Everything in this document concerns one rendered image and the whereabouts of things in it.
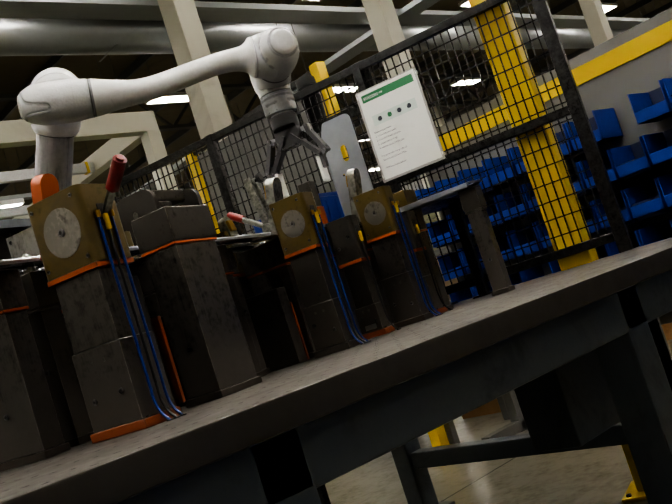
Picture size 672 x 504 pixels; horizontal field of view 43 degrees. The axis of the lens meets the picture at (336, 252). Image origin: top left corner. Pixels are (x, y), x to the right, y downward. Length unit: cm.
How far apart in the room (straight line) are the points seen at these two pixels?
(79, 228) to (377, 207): 101
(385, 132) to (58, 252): 167
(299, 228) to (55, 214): 66
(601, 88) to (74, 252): 275
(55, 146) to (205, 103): 766
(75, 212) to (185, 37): 911
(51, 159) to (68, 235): 120
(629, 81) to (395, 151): 120
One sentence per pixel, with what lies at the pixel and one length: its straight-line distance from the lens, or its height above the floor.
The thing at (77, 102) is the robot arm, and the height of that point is 149.
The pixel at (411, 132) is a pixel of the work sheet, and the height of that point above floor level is 126.
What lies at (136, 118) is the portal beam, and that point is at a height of 343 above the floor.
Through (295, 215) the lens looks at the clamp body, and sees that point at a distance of 181.
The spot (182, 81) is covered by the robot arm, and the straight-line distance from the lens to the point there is 225.
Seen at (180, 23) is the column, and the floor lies 462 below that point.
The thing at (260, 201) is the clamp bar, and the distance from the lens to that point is 236.
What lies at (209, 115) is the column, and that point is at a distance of 1004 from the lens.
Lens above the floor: 76
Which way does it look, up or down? 5 degrees up
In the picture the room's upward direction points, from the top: 18 degrees counter-clockwise
